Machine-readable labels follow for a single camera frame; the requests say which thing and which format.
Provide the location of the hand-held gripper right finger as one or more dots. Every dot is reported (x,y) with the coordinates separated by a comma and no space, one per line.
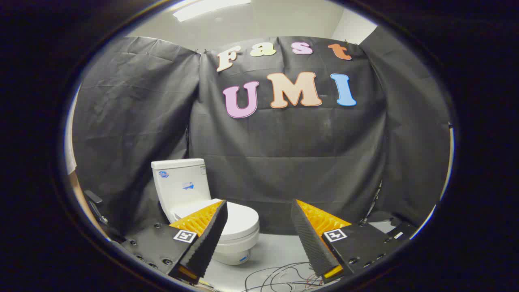
(310,239)

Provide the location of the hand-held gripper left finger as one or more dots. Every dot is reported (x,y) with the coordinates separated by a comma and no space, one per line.
(209,243)

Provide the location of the white toilet lid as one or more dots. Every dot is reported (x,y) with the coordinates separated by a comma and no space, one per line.
(241,221)

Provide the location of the white toilet seat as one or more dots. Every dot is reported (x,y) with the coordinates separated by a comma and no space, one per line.
(245,240)

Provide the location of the white toilet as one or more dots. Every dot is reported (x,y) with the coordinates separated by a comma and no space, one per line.
(182,184)

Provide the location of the black backdrop cloth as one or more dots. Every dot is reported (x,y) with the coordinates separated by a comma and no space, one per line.
(284,154)

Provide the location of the black box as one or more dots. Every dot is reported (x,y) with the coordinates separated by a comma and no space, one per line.
(405,229)

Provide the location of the person's white sleeve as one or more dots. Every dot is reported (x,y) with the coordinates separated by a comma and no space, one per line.
(69,158)

